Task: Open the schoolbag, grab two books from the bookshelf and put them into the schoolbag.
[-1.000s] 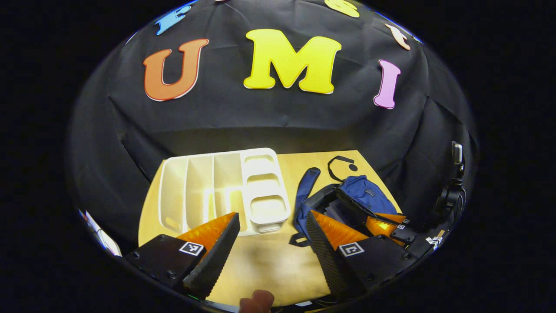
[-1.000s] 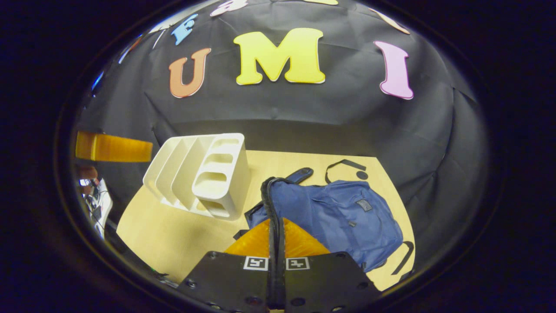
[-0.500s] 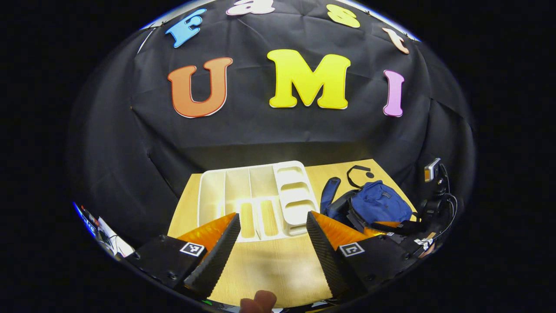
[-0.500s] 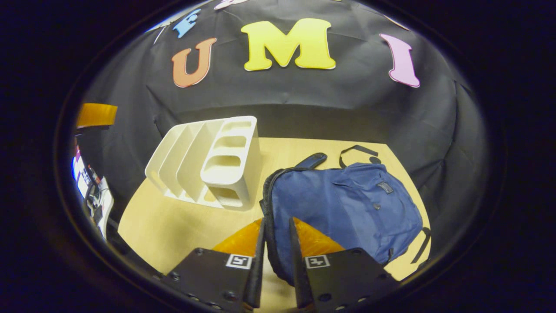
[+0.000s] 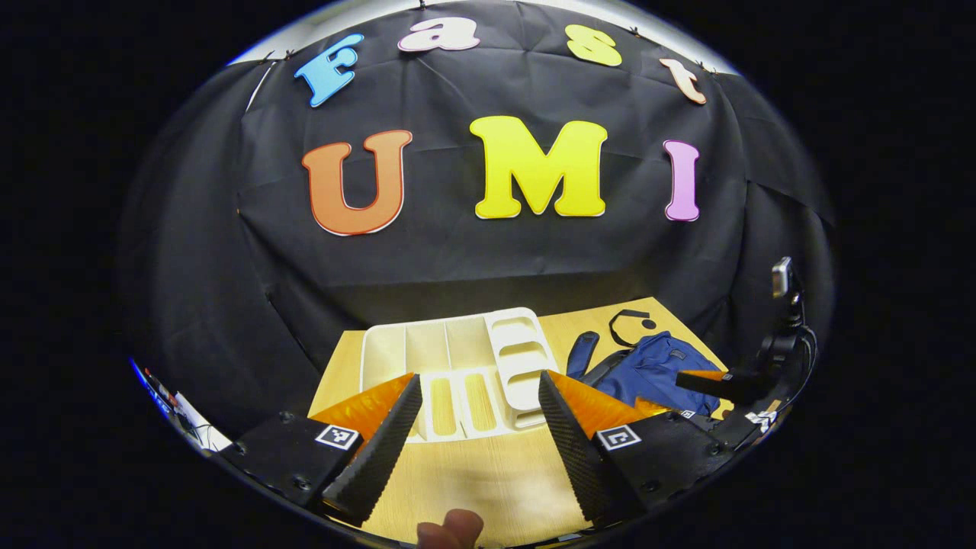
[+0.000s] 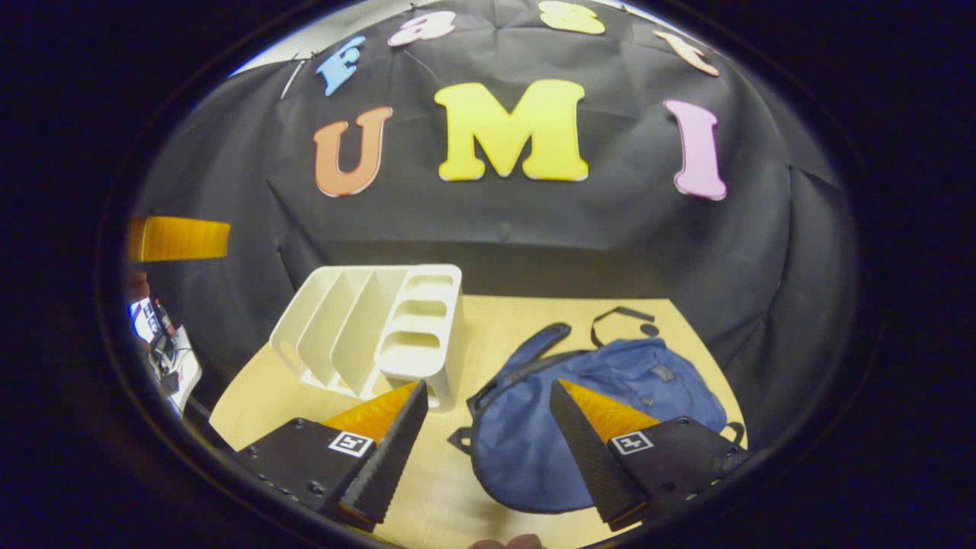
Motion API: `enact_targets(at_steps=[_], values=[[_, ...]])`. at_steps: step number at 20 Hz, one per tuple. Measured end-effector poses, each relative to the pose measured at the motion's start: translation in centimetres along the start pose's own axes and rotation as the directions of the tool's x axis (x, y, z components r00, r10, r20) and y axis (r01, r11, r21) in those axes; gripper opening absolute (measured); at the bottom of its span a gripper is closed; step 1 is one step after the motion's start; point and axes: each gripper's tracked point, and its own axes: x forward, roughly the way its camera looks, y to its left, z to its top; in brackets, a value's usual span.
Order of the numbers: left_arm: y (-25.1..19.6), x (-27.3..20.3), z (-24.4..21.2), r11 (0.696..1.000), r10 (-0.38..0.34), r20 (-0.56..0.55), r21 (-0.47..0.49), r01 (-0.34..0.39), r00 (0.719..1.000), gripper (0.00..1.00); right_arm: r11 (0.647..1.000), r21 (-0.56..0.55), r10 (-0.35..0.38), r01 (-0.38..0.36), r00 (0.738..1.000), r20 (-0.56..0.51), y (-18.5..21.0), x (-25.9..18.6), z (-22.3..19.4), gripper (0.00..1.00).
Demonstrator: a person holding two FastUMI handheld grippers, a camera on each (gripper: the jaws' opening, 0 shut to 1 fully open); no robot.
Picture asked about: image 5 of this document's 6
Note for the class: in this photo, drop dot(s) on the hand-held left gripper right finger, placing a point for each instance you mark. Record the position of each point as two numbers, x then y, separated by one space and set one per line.
579 457

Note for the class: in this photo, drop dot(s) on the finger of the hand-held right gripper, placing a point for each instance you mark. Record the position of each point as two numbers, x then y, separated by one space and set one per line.
724 383
759 423

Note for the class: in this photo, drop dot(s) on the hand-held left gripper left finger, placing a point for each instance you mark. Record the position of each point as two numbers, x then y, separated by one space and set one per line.
381 457

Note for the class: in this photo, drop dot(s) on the blue schoolbag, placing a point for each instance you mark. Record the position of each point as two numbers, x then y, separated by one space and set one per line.
656 366

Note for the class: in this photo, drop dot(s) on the white plastic bookshelf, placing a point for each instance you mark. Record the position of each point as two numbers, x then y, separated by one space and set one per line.
465 343

